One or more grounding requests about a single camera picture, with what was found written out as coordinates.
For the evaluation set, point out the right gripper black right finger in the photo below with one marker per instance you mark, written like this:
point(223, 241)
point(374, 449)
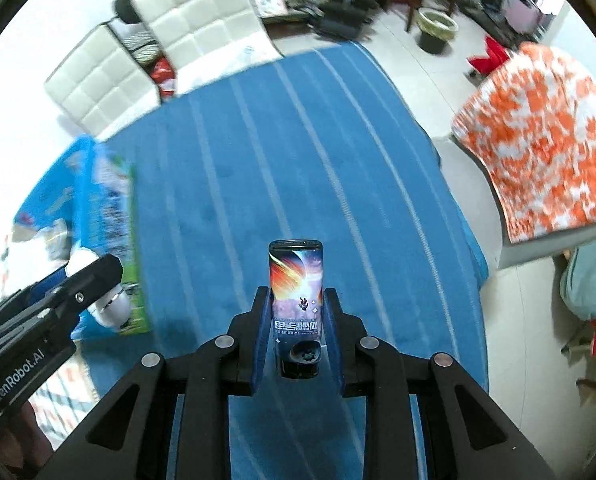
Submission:
point(425, 418)

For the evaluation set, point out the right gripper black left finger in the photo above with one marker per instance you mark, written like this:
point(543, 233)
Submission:
point(170, 413)

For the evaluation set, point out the white round jar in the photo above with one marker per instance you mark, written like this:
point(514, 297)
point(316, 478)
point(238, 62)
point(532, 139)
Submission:
point(113, 310)

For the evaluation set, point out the colourful galaxy print can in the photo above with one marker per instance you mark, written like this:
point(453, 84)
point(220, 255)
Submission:
point(296, 283)

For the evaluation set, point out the plaid orange blue cloth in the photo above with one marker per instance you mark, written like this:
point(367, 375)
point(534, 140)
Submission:
point(63, 401)

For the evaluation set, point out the blue milk carton box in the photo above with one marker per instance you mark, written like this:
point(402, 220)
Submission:
point(85, 199)

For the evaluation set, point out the teal cloth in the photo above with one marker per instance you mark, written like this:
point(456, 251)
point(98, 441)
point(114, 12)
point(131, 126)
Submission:
point(578, 282)

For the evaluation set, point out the white padded chair left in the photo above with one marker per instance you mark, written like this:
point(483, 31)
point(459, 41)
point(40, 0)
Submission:
point(101, 87)

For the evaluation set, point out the white padded chair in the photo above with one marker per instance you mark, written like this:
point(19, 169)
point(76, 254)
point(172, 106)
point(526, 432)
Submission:
point(101, 87)
point(206, 40)

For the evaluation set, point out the blue striped cloth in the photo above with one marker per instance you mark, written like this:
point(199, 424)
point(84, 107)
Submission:
point(316, 145)

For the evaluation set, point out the white padded chair right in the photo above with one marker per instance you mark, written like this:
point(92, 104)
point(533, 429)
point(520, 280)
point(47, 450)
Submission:
point(206, 40)

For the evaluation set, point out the red cloth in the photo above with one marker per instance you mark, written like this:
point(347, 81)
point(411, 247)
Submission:
point(495, 56)

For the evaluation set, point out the green waste basket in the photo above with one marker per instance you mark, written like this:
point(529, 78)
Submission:
point(437, 29)

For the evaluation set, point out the black weight bench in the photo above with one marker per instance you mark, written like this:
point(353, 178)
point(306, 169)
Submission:
point(342, 19)

